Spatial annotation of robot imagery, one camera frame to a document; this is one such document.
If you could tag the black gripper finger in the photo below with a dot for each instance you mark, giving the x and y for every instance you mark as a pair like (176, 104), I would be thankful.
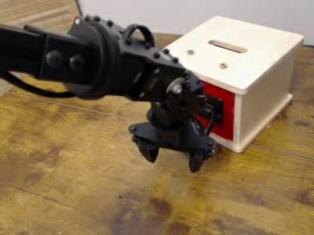
(148, 149)
(196, 158)

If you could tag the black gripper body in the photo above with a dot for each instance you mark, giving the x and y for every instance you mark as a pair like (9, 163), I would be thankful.
(172, 127)

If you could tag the black metal drawer handle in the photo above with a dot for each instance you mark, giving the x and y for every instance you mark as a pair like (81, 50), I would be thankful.
(211, 114)

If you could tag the red wooden drawer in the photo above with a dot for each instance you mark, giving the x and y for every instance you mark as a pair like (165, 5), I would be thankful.
(224, 130)

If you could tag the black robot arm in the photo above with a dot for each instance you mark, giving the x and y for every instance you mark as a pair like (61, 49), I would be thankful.
(100, 59)

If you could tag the white wooden box cabinet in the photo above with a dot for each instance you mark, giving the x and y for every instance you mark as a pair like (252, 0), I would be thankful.
(243, 60)

